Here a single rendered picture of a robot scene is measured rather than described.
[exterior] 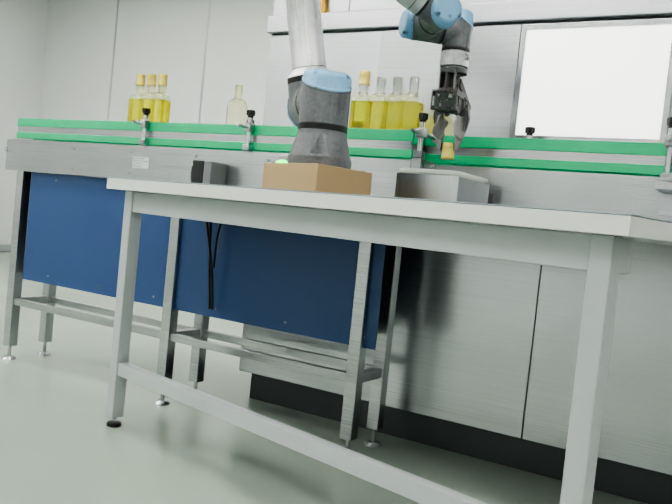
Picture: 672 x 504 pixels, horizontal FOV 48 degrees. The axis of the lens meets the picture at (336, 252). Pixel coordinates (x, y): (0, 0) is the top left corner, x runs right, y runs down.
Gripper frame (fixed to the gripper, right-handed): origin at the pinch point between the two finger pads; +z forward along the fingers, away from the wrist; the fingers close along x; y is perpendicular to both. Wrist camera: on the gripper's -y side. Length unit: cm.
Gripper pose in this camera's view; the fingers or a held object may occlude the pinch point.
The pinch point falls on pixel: (448, 146)
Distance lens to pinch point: 204.5
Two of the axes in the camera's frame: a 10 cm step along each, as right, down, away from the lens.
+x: 8.7, 1.1, -4.8
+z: -1.0, 9.9, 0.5
